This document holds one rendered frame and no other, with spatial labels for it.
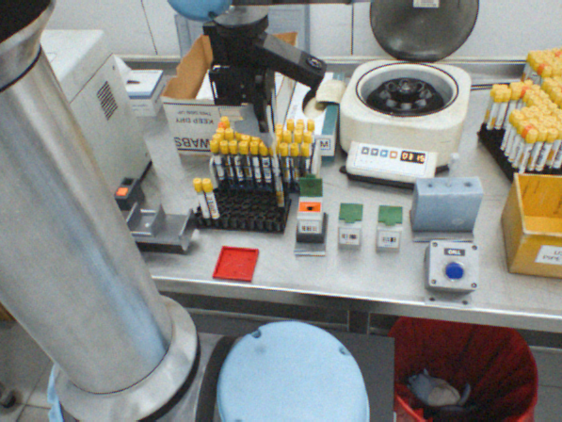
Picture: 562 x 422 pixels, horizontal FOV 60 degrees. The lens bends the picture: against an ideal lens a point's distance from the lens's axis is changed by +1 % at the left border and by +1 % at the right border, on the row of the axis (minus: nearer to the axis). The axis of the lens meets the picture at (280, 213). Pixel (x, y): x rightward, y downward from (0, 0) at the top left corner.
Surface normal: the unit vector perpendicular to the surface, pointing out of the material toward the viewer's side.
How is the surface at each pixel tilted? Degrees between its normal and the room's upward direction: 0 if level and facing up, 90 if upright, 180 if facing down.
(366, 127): 90
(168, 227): 0
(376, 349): 4
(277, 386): 8
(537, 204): 90
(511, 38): 90
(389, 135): 90
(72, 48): 0
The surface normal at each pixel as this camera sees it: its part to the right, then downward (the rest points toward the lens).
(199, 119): -0.23, 0.73
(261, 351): 0.03, -0.64
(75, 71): 0.98, 0.06
